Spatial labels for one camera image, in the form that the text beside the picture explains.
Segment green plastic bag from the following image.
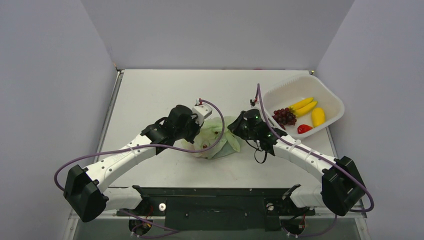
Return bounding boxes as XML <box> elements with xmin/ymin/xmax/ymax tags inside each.
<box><xmin>181</xmin><ymin>116</ymin><xmax>242</xmax><ymax>160</ymax></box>

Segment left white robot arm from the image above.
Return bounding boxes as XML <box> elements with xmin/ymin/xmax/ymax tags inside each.
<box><xmin>64</xmin><ymin>104</ymin><xmax>213</xmax><ymax>223</ymax></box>

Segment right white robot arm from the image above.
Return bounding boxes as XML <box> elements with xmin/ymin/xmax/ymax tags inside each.
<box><xmin>227</xmin><ymin>108</ymin><xmax>365</xmax><ymax>216</ymax></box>

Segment purple fake grapes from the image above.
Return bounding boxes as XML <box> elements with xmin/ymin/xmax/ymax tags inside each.
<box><xmin>272</xmin><ymin>107</ymin><xmax>297</xmax><ymax>130</ymax></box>

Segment upper yellow fake banana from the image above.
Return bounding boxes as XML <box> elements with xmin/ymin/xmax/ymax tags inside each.
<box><xmin>288</xmin><ymin>97</ymin><xmax>314</xmax><ymax>112</ymax></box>

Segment yellow fake banana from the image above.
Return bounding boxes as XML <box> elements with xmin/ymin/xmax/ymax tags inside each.
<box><xmin>293</xmin><ymin>101</ymin><xmax>318</xmax><ymax>118</ymax></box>
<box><xmin>288</xmin><ymin>97</ymin><xmax>314</xmax><ymax>112</ymax></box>

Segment lower yellow fake banana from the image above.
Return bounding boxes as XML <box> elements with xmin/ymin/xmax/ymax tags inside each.
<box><xmin>293</xmin><ymin>101</ymin><xmax>318</xmax><ymax>118</ymax></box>

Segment red fake strawberry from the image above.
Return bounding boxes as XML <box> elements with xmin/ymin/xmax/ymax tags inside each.
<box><xmin>297</xmin><ymin>124</ymin><xmax>313</xmax><ymax>134</ymax></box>

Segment yellow fake mango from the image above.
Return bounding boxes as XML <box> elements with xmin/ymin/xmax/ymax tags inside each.
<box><xmin>311</xmin><ymin>107</ymin><xmax>326</xmax><ymax>128</ymax></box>

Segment white plastic basket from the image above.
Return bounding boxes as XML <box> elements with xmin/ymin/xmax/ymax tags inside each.
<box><xmin>261</xmin><ymin>74</ymin><xmax>345</xmax><ymax>139</ymax></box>

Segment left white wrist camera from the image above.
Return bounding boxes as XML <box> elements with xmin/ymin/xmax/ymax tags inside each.
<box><xmin>191</xmin><ymin>98</ymin><xmax>213</xmax><ymax>127</ymax></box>

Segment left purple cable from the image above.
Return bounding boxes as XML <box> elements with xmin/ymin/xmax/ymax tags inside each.
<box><xmin>53</xmin><ymin>98</ymin><xmax>226</xmax><ymax>239</ymax></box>

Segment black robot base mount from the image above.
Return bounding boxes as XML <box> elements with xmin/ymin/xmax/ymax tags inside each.
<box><xmin>117</xmin><ymin>186</ymin><xmax>316</xmax><ymax>232</ymax></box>

